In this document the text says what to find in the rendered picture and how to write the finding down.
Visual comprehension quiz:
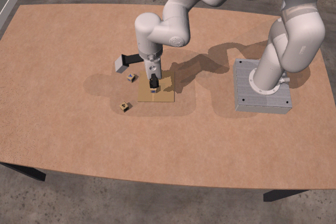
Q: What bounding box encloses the tan flat square mat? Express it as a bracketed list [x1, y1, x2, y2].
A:
[138, 71, 174, 102]

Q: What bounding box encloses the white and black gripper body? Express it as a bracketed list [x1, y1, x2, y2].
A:
[140, 54, 162, 80]

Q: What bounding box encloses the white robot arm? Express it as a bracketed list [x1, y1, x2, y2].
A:
[115, 0, 326, 95]

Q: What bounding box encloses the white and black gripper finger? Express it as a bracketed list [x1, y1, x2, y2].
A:
[149, 73, 159, 89]

